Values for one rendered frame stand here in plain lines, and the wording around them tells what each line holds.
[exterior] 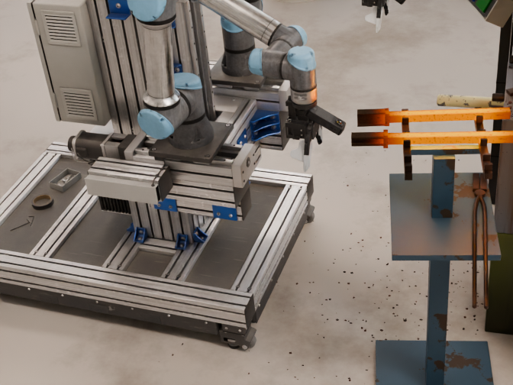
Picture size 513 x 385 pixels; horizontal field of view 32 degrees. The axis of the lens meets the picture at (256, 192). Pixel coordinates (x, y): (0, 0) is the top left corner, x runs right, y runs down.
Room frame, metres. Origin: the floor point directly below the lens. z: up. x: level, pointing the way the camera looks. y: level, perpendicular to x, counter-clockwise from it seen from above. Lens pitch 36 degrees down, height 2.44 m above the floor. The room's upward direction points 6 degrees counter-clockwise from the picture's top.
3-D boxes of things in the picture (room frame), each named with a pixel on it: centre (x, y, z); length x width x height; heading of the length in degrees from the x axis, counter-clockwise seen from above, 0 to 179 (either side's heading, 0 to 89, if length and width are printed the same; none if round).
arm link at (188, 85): (2.59, 0.20, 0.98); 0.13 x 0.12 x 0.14; 149
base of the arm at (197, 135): (2.59, 0.20, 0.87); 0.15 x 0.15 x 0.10
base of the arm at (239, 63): (3.05, 0.00, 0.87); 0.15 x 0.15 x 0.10
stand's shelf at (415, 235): (2.12, -0.54, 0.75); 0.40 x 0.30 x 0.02; 171
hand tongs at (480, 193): (1.98, -0.62, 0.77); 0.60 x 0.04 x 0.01; 165
